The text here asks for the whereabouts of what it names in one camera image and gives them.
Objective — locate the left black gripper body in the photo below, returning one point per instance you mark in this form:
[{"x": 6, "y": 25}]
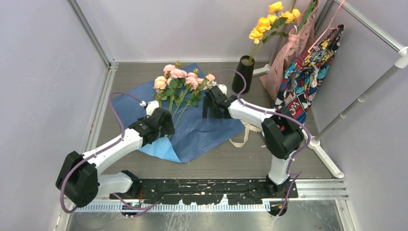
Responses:
[{"x": 166, "y": 130}]

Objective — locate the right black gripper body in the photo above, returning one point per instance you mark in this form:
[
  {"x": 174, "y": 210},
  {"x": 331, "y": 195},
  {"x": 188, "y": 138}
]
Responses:
[{"x": 213, "y": 112}]

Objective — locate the pink rose stem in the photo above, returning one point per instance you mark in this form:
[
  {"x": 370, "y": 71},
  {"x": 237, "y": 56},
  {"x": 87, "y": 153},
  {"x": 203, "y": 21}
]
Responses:
[
  {"x": 174, "y": 76},
  {"x": 205, "y": 83},
  {"x": 188, "y": 95},
  {"x": 160, "y": 86}
]

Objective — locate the cream ribbon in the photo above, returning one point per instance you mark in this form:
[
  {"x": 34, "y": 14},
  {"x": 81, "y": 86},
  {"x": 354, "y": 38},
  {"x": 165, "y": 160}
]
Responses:
[{"x": 241, "y": 140}]

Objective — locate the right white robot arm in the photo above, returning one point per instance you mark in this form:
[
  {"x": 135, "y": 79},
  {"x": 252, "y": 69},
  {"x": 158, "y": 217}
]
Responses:
[{"x": 282, "y": 133}]

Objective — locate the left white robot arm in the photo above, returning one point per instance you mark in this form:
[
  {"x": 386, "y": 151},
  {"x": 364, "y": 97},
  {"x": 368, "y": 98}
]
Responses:
[{"x": 81, "y": 177}]

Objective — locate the black vase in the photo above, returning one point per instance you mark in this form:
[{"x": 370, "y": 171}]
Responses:
[{"x": 242, "y": 81}]

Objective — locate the yellow flowers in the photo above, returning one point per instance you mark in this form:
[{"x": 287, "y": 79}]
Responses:
[{"x": 271, "y": 26}]

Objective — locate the colourful cartoon print garment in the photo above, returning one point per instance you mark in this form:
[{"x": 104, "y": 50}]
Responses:
[{"x": 305, "y": 75}]

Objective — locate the pink garment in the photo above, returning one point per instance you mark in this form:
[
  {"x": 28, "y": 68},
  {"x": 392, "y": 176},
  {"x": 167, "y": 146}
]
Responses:
[{"x": 294, "y": 46}]

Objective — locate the green clothes hanger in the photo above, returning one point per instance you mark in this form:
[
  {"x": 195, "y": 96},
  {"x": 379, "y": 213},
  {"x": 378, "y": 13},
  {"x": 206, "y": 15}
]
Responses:
[{"x": 308, "y": 12}]

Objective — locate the pink clothes hanger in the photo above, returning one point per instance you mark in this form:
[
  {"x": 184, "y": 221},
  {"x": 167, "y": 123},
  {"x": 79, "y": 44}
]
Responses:
[{"x": 328, "y": 27}]

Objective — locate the white metal clothes rack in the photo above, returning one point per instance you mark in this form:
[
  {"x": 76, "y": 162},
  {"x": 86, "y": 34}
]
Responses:
[{"x": 367, "y": 136}]

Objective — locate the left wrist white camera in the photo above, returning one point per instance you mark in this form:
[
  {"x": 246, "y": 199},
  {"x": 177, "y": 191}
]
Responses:
[{"x": 150, "y": 106}]

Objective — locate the white slotted cable duct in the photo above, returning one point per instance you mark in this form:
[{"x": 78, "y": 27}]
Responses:
[{"x": 222, "y": 207}]

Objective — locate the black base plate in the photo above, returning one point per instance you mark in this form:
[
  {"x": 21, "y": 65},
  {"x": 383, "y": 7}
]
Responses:
[{"x": 209, "y": 191}]

